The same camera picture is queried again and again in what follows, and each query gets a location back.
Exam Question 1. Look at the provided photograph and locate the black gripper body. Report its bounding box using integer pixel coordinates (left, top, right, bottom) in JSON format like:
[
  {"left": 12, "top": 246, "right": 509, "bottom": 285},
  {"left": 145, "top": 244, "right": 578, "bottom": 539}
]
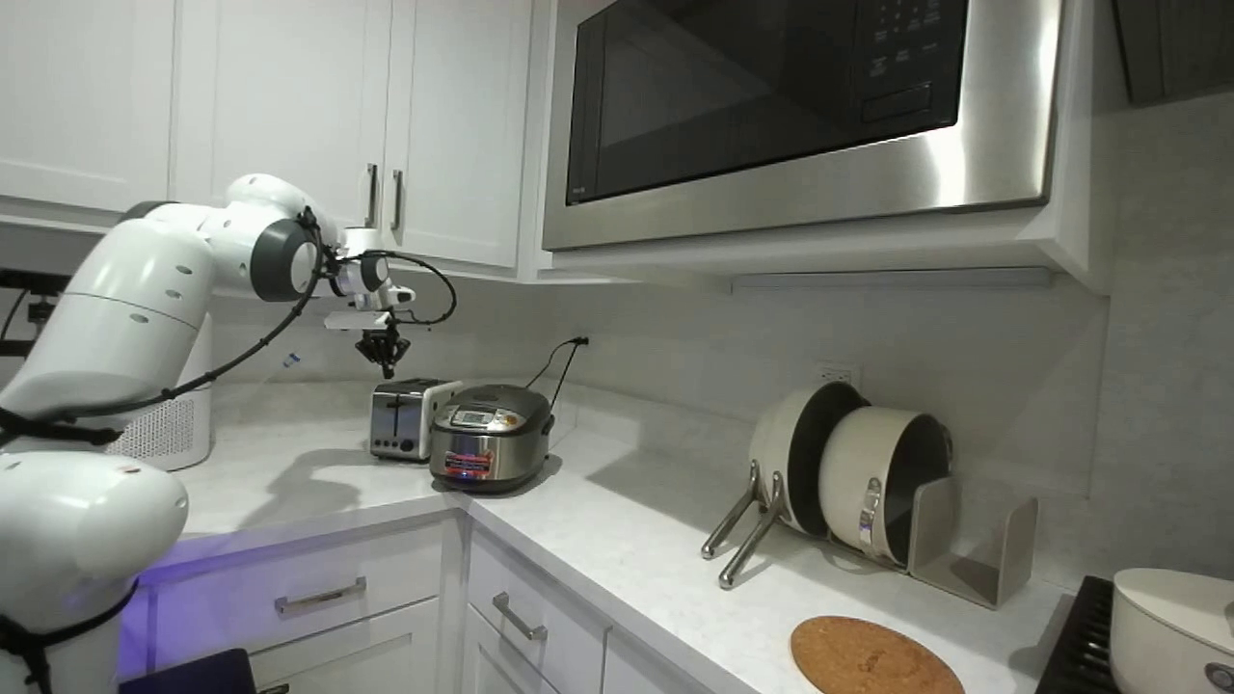
[{"left": 356, "top": 314, "right": 412, "bottom": 357}]

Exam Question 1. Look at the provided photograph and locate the silver two-slot toaster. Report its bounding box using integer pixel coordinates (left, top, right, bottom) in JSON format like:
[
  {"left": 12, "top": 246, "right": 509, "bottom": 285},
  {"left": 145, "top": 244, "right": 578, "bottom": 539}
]
[{"left": 367, "top": 375, "right": 461, "bottom": 465}]

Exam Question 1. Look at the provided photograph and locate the steel rice cooker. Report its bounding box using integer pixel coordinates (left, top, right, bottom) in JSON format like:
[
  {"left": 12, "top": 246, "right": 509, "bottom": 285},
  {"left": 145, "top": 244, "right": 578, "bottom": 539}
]
[{"left": 424, "top": 377, "right": 558, "bottom": 503}]

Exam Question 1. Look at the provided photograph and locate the white lower cabinet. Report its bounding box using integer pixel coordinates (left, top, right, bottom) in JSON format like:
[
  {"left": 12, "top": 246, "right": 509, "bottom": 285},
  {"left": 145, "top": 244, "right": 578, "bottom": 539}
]
[{"left": 113, "top": 499, "right": 773, "bottom": 694}]

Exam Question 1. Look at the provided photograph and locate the white cabinet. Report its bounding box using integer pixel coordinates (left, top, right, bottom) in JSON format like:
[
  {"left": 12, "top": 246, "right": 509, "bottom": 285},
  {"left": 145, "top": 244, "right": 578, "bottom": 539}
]
[
  {"left": 0, "top": 0, "right": 558, "bottom": 280},
  {"left": 113, "top": 499, "right": 773, "bottom": 694}
]

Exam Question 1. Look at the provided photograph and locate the white upper cabinet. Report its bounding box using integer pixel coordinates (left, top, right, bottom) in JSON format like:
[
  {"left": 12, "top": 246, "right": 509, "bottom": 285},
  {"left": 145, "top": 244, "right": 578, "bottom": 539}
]
[{"left": 0, "top": 0, "right": 558, "bottom": 280}]

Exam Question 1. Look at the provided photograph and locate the dark navy seat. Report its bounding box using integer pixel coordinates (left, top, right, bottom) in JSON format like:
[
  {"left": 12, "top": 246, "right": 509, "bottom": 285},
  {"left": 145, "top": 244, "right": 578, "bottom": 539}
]
[{"left": 115, "top": 645, "right": 263, "bottom": 694}]

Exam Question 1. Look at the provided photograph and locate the cream frying pan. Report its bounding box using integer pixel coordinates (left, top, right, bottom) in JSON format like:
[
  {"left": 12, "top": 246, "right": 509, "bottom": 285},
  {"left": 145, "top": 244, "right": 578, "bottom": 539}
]
[{"left": 699, "top": 377, "right": 872, "bottom": 594}]

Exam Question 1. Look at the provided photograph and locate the stainless steel microwave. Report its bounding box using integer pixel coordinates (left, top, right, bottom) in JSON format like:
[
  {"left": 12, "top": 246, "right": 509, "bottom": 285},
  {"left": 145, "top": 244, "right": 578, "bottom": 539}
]
[{"left": 538, "top": 0, "right": 1068, "bottom": 255}]

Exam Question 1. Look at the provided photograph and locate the cream saucepan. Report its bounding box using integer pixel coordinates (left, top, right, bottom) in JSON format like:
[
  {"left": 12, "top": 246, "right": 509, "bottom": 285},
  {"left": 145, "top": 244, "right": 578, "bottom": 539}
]
[{"left": 815, "top": 402, "right": 960, "bottom": 571}]

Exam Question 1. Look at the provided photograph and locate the round cork trivet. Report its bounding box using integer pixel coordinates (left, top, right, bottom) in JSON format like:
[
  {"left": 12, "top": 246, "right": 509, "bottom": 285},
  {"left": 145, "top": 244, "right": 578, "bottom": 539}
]
[{"left": 786, "top": 613, "right": 969, "bottom": 694}]

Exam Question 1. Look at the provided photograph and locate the beige pan rack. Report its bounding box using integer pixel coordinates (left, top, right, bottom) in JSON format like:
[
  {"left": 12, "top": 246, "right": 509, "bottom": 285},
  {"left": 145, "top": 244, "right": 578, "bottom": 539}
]
[{"left": 903, "top": 470, "right": 1042, "bottom": 609}]

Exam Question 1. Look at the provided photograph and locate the black gas cooktop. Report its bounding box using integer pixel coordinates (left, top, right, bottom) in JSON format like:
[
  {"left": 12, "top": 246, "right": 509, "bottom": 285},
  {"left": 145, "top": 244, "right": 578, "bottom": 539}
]
[{"left": 1031, "top": 571, "right": 1124, "bottom": 694}]

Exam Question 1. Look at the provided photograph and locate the white lidded pot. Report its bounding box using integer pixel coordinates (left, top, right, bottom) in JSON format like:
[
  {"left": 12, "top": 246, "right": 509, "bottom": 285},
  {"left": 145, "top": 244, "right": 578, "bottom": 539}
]
[{"left": 1105, "top": 564, "right": 1234, "bottom": 694}]

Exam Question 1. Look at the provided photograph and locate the dark range hood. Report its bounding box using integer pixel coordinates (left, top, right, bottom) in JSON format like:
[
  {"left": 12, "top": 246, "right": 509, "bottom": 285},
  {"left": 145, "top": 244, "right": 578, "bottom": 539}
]
[{"left": 1105, "top": 0, "right": 1234, "bottom": 107}]

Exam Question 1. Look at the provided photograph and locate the silver cabinet door handle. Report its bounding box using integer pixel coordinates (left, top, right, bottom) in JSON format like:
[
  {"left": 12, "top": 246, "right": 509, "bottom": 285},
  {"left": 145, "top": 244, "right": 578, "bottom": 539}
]
[
  {"left": 384, "top": 162, "right": 408, "bottom": 244},
  {"left": 363, "top": 159, "right": 384, "bottom": 234}
]

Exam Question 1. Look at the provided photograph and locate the black power cord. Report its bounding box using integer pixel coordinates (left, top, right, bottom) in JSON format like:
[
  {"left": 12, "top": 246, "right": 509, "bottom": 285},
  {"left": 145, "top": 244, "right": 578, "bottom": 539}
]
[{"left": 520, "top": 333, "right": 599, "bottom": 413}]

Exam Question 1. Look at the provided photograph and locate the silver drawer handle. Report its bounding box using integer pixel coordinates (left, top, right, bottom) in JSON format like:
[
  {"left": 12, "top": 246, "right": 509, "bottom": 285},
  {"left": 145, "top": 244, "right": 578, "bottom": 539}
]
[
  {"left": 271, "top": 571, "right": 372, "bottom": 622},
  {"left": 487, "top": 585, "right": 554, "bottom": 652}
]

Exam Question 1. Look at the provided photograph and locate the black camera stand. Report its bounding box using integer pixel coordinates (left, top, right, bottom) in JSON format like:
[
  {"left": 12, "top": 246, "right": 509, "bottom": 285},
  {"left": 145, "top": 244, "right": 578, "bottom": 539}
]
[{"left": 0, "top": 264, "right": 68, "bottom": 357}]

